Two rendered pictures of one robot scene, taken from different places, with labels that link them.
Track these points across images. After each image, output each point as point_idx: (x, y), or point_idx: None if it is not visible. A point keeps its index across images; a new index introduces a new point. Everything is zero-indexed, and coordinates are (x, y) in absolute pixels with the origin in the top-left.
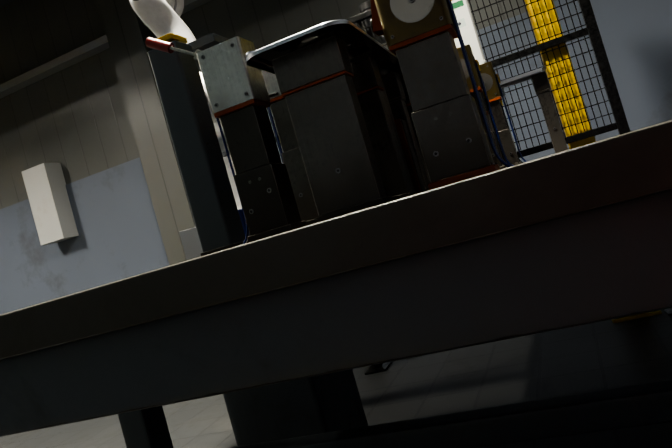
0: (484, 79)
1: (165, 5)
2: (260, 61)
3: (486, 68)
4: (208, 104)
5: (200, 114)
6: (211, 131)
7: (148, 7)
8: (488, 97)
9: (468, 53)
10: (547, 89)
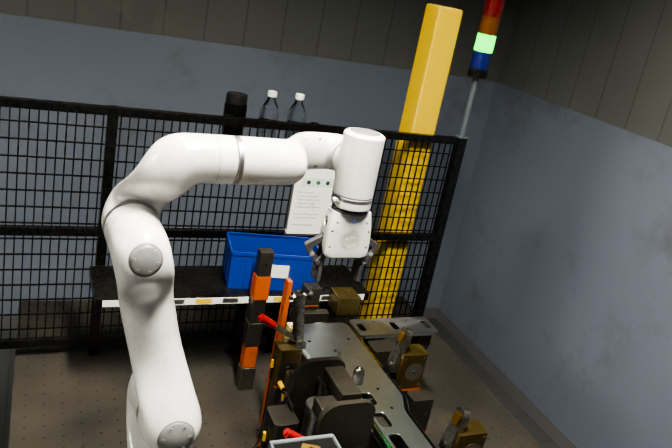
0: (416, 369)
1: (173, 279)
2: None
3: (423, 360)
4: (190, 445)
5: None
6: None
7: (151, 286)
8: (410, 386)
9: (484, 440)
10: (426, 347)
